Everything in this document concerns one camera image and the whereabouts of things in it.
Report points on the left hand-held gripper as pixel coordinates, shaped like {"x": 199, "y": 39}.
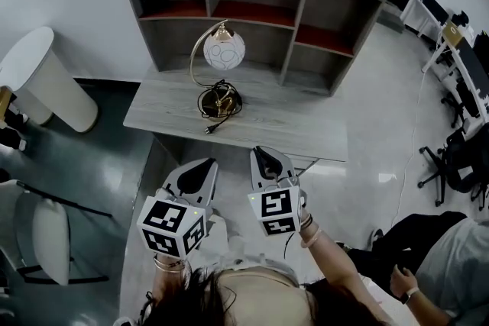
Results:
{"x": 168, "y": 225}

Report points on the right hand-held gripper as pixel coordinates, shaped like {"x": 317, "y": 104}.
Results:
{"x": 275, "y": 206}

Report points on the gold lamp with white globe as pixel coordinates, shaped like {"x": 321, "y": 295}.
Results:
{"x": 223, "y": 51}

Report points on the person's left forearm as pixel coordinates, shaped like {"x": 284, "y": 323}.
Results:
{"x": 168, "y": 278}

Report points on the person's right forearm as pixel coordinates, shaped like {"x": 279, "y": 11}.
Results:
{"x": 336, "y": 271}

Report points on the grey wooden table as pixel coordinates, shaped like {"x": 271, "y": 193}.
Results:
{"x": 275, "y": 118}

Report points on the gold bangle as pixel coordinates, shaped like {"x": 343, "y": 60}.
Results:
{"x": 168, "y": 265}

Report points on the person's beige top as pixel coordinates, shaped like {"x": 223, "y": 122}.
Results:
{"x": 260, "y": 297}

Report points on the grey wooden shelf unit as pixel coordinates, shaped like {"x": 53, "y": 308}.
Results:
{"x": 263, "y": 32}

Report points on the white cylindrical bin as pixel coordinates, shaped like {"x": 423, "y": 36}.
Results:
{"x": 46, "y": 80}

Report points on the black office chair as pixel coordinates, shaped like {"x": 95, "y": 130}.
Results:
{"x": 458, "y": 160}
{"x": 464, "y": 99}

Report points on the white office desk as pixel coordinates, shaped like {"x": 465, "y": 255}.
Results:
{"x": 451, "y": 61}

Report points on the tan box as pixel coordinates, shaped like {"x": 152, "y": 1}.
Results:
{"x": 454, "y": 33}

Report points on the black monitor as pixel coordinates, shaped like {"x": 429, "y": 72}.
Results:
{"x": 433, "y": 5}

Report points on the white chair with black frame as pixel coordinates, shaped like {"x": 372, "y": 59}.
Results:
{"x": 47, "y": 236}

